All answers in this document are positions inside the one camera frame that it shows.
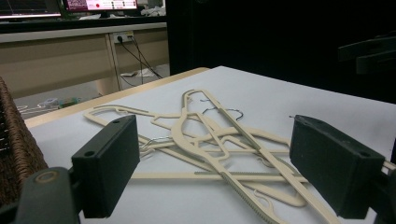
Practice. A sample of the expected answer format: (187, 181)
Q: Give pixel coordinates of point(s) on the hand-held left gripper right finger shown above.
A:
(336, 168)

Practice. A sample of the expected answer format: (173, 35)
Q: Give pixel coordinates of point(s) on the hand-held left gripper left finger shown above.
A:
(106, 168)

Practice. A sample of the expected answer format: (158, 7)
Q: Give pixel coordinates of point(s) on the beige plastic clothes hanger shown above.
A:
(168, 175)
(130, 110)
(178, 137)

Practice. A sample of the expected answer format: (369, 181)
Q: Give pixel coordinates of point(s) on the brown woven basket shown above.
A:
(18, 149)

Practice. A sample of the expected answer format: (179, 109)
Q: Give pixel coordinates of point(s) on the green and blue plastic items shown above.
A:
(70, 102)

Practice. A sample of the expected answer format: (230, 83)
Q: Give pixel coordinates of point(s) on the pile of white hangers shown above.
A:
(37, 107)

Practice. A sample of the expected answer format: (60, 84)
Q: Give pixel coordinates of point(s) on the black curtain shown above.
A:
(264, 37)

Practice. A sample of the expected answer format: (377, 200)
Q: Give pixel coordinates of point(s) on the beige office desk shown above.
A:
(62, 62)

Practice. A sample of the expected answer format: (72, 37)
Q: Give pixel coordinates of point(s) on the white crumpled cloth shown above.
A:
(153, 11)

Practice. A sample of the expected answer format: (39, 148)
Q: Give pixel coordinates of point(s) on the monitor with pink screen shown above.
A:
(102, 4)

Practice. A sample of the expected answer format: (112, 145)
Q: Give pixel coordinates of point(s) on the dark computer monitor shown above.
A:
(28, 7)

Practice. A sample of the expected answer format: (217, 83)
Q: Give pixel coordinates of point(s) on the white wall power outlet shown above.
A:
(124, 36)

